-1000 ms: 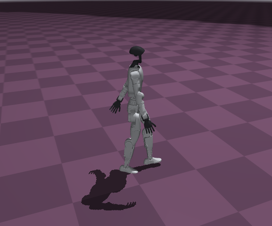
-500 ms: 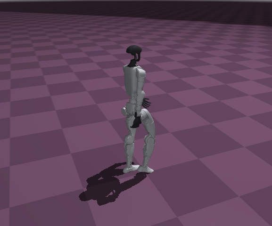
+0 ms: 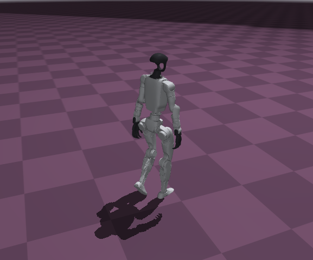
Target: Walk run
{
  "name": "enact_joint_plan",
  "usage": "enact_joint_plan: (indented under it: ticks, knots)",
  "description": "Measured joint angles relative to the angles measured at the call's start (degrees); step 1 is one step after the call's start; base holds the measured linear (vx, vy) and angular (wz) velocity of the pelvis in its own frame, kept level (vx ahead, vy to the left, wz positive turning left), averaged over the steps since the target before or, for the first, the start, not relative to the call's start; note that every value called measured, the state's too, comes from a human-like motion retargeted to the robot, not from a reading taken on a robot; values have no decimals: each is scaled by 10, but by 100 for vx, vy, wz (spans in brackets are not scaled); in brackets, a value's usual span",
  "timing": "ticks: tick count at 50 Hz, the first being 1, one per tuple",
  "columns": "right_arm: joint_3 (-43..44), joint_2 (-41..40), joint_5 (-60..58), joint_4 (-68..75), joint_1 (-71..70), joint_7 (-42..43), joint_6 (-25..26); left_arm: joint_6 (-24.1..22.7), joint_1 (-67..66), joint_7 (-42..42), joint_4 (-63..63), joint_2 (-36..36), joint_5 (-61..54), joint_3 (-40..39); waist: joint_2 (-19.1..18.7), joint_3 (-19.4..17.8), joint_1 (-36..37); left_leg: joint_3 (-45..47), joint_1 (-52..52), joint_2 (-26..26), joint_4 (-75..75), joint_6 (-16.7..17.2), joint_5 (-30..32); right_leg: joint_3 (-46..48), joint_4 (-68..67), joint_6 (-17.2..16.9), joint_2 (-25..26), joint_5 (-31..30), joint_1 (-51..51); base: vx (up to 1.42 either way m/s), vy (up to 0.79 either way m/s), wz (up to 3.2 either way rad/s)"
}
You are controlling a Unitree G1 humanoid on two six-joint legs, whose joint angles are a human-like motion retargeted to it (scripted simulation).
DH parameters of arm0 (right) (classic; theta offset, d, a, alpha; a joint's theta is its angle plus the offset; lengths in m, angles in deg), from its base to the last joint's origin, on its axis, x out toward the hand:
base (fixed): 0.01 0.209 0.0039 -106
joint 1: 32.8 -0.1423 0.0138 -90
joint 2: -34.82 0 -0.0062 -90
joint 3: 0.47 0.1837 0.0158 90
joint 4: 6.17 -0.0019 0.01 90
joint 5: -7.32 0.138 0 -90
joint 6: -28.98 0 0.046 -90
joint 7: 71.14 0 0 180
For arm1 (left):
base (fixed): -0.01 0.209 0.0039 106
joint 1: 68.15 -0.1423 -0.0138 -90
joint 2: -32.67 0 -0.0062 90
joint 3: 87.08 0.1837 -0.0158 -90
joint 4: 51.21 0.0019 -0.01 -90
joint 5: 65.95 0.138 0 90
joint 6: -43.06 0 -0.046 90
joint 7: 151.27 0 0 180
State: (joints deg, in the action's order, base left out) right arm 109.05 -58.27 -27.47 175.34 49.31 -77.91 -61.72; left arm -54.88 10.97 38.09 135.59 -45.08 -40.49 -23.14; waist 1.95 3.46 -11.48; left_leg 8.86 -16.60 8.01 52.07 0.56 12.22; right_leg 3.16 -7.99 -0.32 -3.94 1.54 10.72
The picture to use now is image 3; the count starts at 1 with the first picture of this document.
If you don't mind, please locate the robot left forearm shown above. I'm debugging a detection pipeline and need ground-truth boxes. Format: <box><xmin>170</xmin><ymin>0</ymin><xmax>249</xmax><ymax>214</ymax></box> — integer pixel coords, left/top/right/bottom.
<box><xmin>133</xmin><ymin>99</ymin><xmax>143</xmax><ymax>122</ymax></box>

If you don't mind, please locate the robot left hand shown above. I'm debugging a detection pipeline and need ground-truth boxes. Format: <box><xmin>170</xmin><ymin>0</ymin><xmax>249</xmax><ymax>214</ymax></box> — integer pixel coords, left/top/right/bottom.
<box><xmin>132</xmin><ymin>117</ymin><xmax>143</xmax><ymax>139</ymax></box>

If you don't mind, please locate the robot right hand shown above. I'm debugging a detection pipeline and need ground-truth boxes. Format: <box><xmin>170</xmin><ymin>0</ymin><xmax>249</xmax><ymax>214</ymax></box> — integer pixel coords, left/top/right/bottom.
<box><xmin>173</xmin><ymin>129</ymin><xmax>182</xmax><ymax>149</ymax></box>

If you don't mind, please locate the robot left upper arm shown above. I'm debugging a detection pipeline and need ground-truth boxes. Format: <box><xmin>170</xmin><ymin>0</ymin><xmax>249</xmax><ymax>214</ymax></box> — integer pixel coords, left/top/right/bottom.
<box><xmin>138</xmin><ymin>75</ymin><xmax>147</xmax><ymax>103</ymax></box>

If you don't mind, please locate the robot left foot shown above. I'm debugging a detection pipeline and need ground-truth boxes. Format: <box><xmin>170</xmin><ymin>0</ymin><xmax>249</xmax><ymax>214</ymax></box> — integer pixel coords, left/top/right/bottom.
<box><xmin>134</xmin><ymin>182</ymin><xmax>147</xmax><ymax>195</ymax></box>

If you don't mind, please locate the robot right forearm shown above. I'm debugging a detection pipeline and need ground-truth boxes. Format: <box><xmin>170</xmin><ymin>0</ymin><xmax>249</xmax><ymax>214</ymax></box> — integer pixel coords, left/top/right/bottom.
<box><xmin>171</xmin><ymin>106</ymin><xmax>182</xmax><ymax>133</ymax></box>

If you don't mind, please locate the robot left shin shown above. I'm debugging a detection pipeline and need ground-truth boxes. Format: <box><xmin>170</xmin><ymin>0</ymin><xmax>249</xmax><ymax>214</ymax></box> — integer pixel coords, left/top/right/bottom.
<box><xmin>139</xmin><ymin>149</ymin><xmax>155</xmax><ymax>186</ymax></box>

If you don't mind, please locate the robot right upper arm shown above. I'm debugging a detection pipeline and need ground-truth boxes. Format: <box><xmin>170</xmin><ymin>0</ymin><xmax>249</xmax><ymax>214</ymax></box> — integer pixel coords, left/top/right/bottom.
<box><xmin>162</xmin><ymin>80</ymin><xmax>177</xmax><ymax>112</ymax></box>

